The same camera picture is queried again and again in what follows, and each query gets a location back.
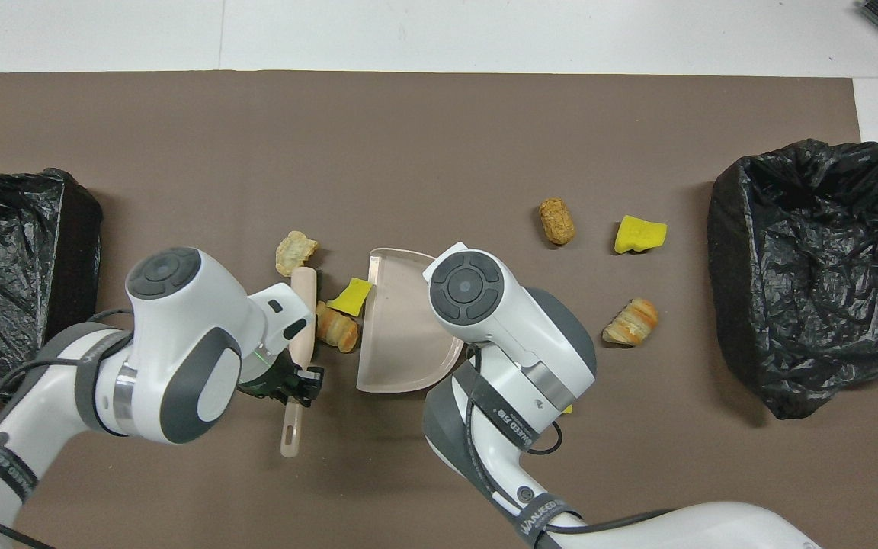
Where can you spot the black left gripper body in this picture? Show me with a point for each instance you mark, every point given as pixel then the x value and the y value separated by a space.
pixel 271 380

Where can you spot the orange striped croissant piece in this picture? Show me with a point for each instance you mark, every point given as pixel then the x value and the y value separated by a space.
pixel 338 329

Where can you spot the beige hand brush black bristles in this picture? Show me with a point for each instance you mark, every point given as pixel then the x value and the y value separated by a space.
pixel 304 320

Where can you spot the yellow wedge sponge piece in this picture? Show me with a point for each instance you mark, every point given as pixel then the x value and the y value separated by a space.
pixel 351 299

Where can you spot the beige plastic dustpan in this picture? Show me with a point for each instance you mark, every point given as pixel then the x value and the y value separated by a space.
pixel 401 335

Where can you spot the pale bread chunk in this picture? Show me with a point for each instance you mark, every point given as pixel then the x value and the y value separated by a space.
pixel 294 252

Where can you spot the brown oval bread roll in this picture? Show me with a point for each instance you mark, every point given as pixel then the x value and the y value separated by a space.
pixel 557 222

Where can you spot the striped croissant bread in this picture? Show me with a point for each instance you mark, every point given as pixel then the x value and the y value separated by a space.
pixel 631 322

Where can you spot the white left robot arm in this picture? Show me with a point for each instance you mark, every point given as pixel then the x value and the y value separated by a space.
pixel 180 328

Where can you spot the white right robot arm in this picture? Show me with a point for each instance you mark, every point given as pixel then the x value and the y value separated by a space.
pixel 515 324

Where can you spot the taut black bag trash bin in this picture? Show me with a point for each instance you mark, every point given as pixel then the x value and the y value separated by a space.
pixel 4 252

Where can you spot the crumpled black bag trash bin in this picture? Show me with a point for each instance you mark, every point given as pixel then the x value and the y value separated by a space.
pixel 789 335

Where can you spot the brown paper table mat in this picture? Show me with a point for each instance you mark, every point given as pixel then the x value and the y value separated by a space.
pixel 439 130

